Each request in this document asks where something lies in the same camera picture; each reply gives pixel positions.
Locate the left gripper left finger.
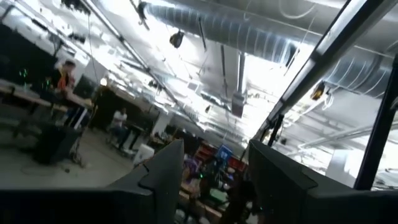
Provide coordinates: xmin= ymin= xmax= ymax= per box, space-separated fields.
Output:
xmin=105 ymin=139 xmax=185 ymax=224

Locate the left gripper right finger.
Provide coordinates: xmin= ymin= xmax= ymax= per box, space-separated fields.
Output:
xmin=248 ymin=139 xmax=354 ymax=224

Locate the white box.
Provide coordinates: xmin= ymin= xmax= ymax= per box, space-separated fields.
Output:
xmin=132 ymin=143 xmax=155 ymax=166

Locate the blue box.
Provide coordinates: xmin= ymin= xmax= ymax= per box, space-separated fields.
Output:
xmin=215 ymin=144 xmax=233 ymax=163

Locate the person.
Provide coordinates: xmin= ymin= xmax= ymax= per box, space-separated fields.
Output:
xmin=108 ymin=106 xmax=129 ymax=146
xmin=49 ymin=60 xmax=78 ymax=105

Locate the grey hanging ceiling unit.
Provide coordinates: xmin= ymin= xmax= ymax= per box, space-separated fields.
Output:
xmin=231 ymin=91 xmax=247 ymax=119

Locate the black ceiling spot lamp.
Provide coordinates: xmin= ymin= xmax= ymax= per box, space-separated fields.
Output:
xmin=310 ymin=80 xmax=326 ymax=101
xmin=169 ymin=29 xmax=185 ymax=50

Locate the black bin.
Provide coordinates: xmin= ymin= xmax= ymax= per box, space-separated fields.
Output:
xmin=32 ymin=123 xmax=82 ymax=166

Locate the black bar with light strips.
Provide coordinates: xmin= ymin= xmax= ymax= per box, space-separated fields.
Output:
xmin=252 ymin=0 xmax=391 ymax=142

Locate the wooden desk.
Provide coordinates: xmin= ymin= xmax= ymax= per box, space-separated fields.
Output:
xmin=0 ymin=78 xmax=95 ymax=114

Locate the black aluminium rig frame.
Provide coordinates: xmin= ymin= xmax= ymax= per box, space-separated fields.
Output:
xmin=353 ymin=54 xmax=398 ymax=191

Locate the silver spiral air duct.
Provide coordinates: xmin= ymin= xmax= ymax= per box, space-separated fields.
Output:
xmin=140 ymin=1 xmax=300 ymax=65
xmin=322 ymin=51 xmax=394 ymax=99

